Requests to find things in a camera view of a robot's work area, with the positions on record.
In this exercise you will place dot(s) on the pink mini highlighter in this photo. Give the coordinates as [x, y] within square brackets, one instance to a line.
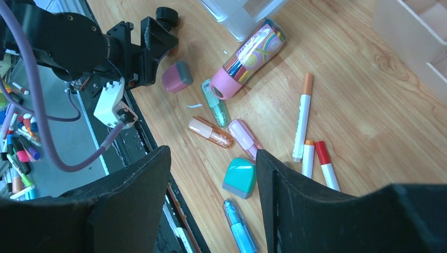
[244, 137]

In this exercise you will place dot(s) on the teal eraser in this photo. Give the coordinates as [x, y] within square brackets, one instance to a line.
[240, 178]

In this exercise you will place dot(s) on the pink eraser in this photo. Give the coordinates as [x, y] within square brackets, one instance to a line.
[177, 77]

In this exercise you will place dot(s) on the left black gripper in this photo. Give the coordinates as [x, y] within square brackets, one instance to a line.
[137, 64]

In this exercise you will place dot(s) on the orange cap white marker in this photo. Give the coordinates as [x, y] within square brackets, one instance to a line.
[303, 115]

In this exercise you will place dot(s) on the blue mini highlighter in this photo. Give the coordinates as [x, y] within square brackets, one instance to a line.
[239, 229]

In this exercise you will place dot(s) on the pink plastic file organizer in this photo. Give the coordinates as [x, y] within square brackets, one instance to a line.
[416, 32]

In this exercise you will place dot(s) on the box of assorted markers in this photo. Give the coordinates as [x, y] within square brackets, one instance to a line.
[18, 142]

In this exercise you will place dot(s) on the red cap white marker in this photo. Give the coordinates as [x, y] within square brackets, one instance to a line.
[326, 165]

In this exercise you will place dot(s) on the white plastic drawer unit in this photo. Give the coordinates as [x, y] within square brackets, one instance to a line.
[240, 17]

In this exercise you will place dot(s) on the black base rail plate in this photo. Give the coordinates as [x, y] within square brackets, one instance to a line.
[177, 229]

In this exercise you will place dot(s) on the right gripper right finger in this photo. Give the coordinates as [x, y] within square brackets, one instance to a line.
[302, 215]

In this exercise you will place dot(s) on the green mini highlighter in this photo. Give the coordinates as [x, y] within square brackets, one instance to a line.
[216, 106]

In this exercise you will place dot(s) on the red black stamp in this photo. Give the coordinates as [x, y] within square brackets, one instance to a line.
[168, 18]

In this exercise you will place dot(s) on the pink highlighter pack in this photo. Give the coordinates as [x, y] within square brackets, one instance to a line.
[255, 51]

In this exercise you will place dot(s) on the orange mini highlighter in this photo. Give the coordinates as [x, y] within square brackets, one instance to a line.
[210, 132]

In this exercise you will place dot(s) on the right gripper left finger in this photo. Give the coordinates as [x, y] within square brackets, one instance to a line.
[120, 212]

